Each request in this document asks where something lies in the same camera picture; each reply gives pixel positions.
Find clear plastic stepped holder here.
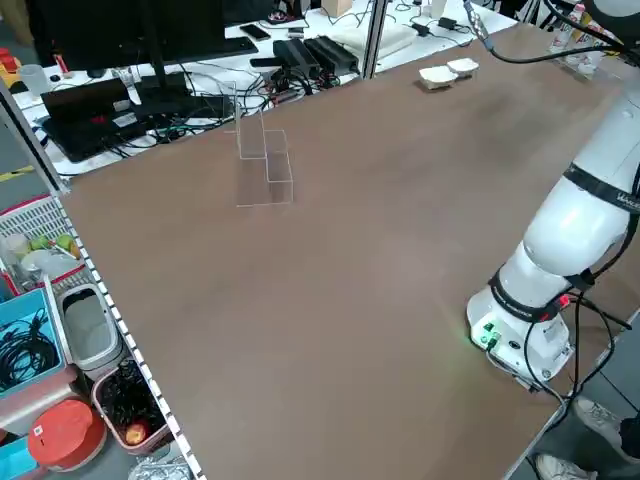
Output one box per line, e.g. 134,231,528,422
222,79,297,209

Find black power brick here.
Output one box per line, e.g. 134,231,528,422
303,35,360,71
272,38,321,74

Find pale flat board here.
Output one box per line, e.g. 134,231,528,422
331,22,417,57

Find black smartphone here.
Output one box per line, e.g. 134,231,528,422
238,22,273,42

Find white desk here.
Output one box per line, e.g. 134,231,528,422
9,0,521,179

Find white grey bin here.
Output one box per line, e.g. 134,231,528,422
57,283,126,372

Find pink plastic bin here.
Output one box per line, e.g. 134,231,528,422
91,358,175,456

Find black laptop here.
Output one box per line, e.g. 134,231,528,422
38,76,154,165

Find silver foil bag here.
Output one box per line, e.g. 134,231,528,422
128,453,201,480

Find blue plastic bin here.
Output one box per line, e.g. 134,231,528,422
0,287,67,399

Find white lattice basket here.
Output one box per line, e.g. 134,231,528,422
0,194,87,296

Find black monitor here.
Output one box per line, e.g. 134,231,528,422
37,0,227,99

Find clear acrylic bottle shelf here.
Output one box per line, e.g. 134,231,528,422
547,42,609,77

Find red round lid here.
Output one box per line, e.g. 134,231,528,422
27,397,108,474

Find translucent plastic cup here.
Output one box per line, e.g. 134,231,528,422
19,63,45,96

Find person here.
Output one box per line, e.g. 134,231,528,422
534,396,640,480

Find red toy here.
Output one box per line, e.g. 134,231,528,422
0,47,22,90

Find tangled black cables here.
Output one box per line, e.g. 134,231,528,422
99,59,326,151

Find aluminium post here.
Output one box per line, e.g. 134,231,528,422
360,0,390,81

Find perforated metal rail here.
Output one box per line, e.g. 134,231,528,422
62,194,207,480

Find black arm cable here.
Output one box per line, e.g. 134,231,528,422
462,0,629,65

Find black base cable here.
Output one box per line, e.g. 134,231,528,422
519,289,632,402

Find aluminium frame rail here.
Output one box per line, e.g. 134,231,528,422
0,74,72,197

